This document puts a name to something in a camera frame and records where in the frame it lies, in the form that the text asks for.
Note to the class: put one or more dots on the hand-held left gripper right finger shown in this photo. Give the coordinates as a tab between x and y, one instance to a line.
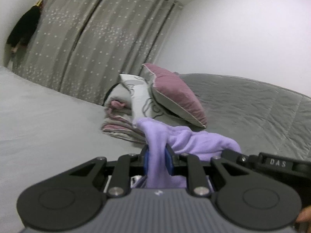
168	162

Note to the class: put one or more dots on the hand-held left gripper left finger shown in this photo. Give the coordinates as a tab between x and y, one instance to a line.
145	161

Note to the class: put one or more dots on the grey padded headboard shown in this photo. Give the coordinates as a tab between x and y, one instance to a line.
255	106

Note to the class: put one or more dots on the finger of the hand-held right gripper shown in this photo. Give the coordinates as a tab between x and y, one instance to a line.
239	159

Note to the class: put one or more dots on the pink and grey pillow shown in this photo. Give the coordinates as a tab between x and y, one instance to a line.
177	94

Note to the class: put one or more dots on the person's right hand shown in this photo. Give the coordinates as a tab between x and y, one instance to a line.
305	214

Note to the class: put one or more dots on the black cushion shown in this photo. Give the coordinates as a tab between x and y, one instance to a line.
109	92

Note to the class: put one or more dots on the black hanging garment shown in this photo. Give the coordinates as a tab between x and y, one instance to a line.
24	29

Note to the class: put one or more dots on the grey star-patterned curtain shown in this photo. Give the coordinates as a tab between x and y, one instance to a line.
126	43
60	36

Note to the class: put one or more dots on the bed with grey sheet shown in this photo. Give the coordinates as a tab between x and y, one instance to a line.
48	126

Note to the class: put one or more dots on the purple shirt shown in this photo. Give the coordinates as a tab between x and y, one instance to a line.
194	143

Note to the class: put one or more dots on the folded white and pink quilt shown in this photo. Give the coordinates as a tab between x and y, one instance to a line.
121	119

